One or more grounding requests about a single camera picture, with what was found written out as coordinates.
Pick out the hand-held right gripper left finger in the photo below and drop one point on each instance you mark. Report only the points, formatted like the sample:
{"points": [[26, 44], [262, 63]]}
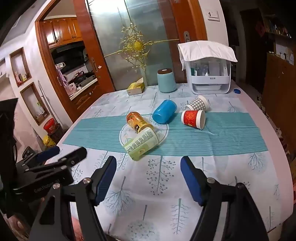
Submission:
{"points": [[105, 180]]}

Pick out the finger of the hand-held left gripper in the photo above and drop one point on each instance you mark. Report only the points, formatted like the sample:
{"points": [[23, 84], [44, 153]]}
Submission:
{"points": [[74, 155], [49, 151]]}

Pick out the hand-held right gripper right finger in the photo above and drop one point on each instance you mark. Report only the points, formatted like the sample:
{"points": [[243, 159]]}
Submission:
{"points": [[190, 183]]}

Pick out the green printed paper cup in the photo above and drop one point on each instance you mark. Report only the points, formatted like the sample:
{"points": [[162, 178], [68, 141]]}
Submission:
{"points": [[141, 143]]}

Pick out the red printed paper cup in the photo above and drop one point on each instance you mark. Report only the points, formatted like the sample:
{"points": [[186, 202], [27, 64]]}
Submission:
{"points": [[192, 118]]}

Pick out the blue plastic cup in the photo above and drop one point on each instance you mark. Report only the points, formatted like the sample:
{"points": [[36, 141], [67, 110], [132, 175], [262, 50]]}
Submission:
{"points": [[165, 111]]}

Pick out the grey checked paper cup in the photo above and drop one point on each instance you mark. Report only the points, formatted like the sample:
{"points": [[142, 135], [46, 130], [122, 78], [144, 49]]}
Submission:
{"points": [[198, 103]]}

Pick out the person's left hand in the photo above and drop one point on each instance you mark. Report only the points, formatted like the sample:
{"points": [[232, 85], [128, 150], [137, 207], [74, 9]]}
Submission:
{"points": [[18, 224]]}

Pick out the yellow bag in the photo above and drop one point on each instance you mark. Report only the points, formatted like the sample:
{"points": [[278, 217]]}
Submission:
{"points": [[48, 141]]}

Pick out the red round tin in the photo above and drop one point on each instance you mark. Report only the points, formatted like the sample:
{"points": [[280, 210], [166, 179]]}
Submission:
{"points": [[50, 126]]}

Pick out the tree print tablecloth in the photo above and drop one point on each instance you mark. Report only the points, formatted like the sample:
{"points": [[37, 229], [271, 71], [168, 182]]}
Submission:
{"points": [[150, 197]]}

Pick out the white round plate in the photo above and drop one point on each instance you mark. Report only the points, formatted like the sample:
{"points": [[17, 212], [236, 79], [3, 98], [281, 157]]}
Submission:
{"points": [[163, 133]]}

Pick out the teal striped table runner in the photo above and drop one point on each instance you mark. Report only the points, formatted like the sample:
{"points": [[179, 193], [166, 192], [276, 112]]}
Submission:
{"points": [[231, 139]]}

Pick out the kitchen counter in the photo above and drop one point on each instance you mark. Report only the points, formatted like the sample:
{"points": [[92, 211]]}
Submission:
{"points": [[85, 95]]}

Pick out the pink hanging cloth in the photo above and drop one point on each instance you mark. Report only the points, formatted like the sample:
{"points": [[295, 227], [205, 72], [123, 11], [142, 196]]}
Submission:
{"points": [[61, 76]]}

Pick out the yellow tissue box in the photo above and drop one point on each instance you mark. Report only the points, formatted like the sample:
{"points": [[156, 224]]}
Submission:
{"points": [[135, 88]]}

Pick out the metal door lock plate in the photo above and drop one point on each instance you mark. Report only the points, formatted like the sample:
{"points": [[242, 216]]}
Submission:
{"points": [[186, 36], [94, 64]]}

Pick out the black range hood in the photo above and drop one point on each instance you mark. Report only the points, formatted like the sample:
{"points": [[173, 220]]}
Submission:
{"points": [[67, 54]]}

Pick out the blue bottle cap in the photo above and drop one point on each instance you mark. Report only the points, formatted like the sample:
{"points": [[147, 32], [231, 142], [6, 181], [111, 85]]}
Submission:
{"points": [[237, 91]]}

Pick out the teal jar with brown lid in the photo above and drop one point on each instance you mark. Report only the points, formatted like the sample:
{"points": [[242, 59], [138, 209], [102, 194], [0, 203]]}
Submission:
{"points": [[166, 81]]}

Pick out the white plastic storage box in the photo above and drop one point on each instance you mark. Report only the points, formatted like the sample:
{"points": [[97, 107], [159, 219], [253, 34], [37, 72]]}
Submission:
{"points": [[210, 78]]}

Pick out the brown wooden cabinet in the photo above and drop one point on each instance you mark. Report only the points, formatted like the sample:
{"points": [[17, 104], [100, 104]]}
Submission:
{"points": [[279, 88]]}

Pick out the white cloth cover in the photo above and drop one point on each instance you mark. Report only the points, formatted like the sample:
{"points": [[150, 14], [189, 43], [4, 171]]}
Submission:
{"points": [[205, 49]]}

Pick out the frosted glass door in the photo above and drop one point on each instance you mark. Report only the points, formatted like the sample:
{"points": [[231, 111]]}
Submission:
{"points": [[152, 20]]}

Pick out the wooden framed wall niche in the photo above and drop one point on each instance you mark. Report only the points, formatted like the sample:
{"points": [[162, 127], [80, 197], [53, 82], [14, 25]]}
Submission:
{"points": [[34, 104], [19, 67]]}

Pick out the wooden door frame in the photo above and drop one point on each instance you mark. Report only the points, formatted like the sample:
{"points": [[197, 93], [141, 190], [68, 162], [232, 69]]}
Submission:
{"points": [[92, 46]]}

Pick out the wooden kitchen wall cabinets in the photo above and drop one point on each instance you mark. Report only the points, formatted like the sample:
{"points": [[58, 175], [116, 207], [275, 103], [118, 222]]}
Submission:
{"points": [[62, 30]]}

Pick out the white light switch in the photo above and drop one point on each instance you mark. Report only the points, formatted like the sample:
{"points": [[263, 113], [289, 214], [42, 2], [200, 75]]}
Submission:
{"points": [[213, 15]]}

